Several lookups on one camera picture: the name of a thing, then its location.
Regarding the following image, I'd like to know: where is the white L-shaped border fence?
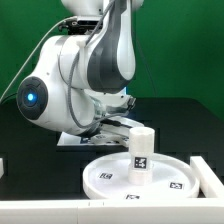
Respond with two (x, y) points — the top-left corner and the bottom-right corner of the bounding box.
(0, 156), (224, 224)

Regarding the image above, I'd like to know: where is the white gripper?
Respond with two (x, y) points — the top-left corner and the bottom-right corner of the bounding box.
(90, 116), (143, 146)

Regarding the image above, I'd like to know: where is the black cable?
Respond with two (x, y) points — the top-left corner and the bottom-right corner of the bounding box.
(0, 93), (18, 106)

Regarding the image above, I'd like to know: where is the grey camera cable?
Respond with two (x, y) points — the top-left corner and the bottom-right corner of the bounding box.
(0, 17), (78, 103)

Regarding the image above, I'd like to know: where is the white round table top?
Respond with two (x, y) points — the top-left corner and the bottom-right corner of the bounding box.
(83, 152), (199, 201)

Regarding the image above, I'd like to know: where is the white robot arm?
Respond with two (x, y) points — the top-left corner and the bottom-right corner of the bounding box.
(17, 0), (144, 145)

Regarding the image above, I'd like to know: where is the white marker sheet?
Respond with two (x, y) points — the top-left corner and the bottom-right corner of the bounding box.
(57, 133), (129, 147)

